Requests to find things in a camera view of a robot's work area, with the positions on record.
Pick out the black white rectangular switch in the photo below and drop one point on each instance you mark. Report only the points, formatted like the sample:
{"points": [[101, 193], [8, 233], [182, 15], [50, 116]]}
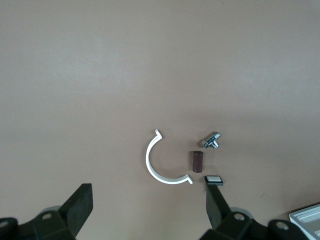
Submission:
{"points": [[213, 179]]}

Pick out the small dark brown block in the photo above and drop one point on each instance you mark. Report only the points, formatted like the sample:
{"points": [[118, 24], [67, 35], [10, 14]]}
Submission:
{"points": [[196, 162]]}

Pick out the chrome metal fitting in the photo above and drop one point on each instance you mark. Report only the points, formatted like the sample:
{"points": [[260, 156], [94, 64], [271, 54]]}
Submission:
{"points": [[211, 140]]}

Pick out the white drawer cabinet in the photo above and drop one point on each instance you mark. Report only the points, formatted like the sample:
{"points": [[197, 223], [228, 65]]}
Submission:
{"points": [[308, 220]]}

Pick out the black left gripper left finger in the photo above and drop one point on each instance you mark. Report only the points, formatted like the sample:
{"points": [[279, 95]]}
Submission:
{"points": [[80, 200]]}

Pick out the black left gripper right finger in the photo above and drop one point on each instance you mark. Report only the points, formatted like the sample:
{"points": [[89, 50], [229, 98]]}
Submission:
{"points": [[215, 205]]}

